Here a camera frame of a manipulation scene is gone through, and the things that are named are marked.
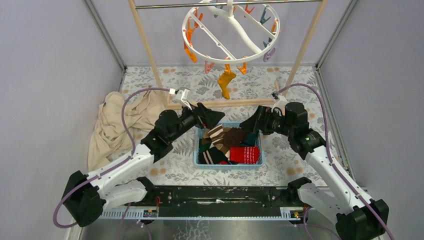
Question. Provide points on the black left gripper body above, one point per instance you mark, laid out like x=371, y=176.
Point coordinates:
x=187, y=120

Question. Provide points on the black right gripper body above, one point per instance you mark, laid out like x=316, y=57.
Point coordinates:
x=279, y=125

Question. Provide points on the tan brown sock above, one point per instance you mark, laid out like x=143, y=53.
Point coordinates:
x=206, y=139

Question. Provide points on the dark teal sock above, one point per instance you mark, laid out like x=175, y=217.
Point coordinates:
x=250, y=140

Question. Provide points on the dark green sock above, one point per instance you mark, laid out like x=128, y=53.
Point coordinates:
x=204, y=147

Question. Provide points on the dark brown sock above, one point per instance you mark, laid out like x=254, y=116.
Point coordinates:
x=233, y=136

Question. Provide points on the light blue plastic basket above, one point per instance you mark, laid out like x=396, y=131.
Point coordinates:
x=232, y=165

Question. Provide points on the black sock with beige stripes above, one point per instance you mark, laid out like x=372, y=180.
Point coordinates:
x=213, y=156

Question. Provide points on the red patterned sock pair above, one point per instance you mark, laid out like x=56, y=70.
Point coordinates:
x=244, y=155

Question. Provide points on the mustard yellow sock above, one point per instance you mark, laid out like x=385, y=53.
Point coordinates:
x=224, y=81

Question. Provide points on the white round clip hanger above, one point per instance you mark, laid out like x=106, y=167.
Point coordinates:
x=230, y=33

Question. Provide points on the brown striped sock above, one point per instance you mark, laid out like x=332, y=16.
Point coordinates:
x=216, y=136

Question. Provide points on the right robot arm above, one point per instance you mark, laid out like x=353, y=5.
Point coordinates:
x=355, y=214

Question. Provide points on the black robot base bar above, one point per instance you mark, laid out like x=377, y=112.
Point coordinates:
x=257, y=202

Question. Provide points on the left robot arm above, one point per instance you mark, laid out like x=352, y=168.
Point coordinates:
x=87, y=196

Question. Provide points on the beige crumpled cloth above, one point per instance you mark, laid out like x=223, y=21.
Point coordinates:
x=117, y=122

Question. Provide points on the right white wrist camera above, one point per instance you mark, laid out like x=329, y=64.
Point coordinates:
x=279, y=103

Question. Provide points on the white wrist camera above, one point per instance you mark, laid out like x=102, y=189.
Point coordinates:
x=279, y=103
x=181, y=97

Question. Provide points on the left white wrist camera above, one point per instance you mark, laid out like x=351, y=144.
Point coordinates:
x=181, y=97

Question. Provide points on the wooden drying rack frame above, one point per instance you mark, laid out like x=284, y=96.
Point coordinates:
x=159, y=82

